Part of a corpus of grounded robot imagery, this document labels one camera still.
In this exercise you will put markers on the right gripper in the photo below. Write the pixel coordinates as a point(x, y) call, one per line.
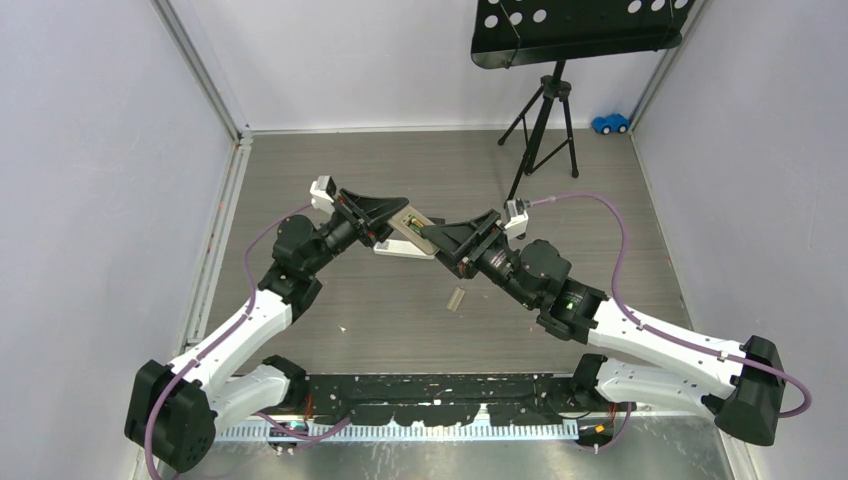
point(455, 237)

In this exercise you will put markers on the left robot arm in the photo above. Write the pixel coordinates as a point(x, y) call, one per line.
point(176, 408)

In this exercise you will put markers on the white remote control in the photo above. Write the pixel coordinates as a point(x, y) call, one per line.
point(399, 222)
point(401, 249)

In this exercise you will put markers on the blue toy car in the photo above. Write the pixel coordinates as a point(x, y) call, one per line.
point(613, 123)

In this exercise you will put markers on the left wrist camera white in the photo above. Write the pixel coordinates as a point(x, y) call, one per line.
point(322, 191)

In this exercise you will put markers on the green battery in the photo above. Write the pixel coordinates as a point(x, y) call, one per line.
point(415, 225)

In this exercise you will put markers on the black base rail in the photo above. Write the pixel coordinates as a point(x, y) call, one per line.
point(442, 400)

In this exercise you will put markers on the beige battery cover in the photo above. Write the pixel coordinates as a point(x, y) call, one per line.
point(455, 299)

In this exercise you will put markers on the black music stand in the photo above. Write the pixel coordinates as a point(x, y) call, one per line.
point(508, 34)

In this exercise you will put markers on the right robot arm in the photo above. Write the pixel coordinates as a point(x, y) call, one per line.
point(736, 385)

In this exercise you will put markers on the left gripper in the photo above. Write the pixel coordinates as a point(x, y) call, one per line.
point(363, 211)

